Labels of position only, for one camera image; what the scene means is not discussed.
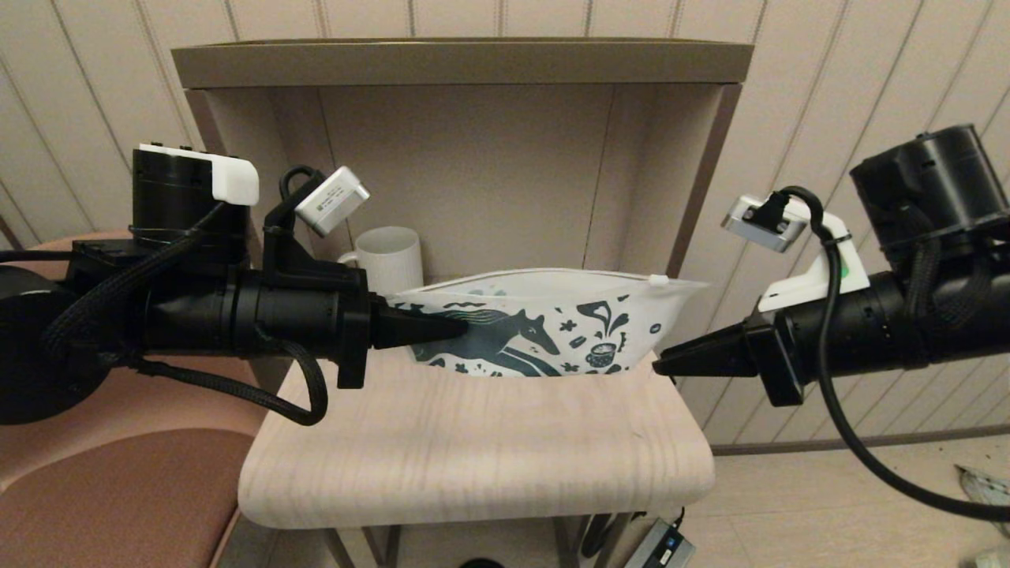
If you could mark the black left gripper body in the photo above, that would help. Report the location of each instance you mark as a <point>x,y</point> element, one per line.
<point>300,315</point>

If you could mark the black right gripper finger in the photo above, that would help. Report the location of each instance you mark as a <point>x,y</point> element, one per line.
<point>710,349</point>
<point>718,365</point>

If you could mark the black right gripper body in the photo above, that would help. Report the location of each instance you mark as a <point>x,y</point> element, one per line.
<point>836,339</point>

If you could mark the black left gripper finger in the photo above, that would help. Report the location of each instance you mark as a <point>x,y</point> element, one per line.
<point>410,329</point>

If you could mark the white horse-print zip pouch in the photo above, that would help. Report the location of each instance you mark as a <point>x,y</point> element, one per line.
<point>536,331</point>

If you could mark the white speckled floor bag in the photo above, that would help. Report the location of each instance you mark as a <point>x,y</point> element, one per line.
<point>986,485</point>

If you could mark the white ribbed mug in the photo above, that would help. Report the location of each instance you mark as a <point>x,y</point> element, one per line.
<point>394,264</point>

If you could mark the grey power adapter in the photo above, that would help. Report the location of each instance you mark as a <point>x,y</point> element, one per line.
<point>659,548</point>

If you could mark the black round floor object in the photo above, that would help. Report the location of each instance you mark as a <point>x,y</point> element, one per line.
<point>481,563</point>

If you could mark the brown upholstered chair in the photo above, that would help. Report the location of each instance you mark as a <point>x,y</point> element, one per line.
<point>118,513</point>

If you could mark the light wood nightstand shelf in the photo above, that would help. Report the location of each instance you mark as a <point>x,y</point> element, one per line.
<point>473,63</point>

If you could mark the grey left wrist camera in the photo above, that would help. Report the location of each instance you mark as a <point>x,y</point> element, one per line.
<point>331,201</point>

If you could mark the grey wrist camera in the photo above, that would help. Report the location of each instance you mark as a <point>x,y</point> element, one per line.
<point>331,201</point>
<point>761,221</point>

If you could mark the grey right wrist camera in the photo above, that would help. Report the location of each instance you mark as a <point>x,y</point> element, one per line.
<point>761,221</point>

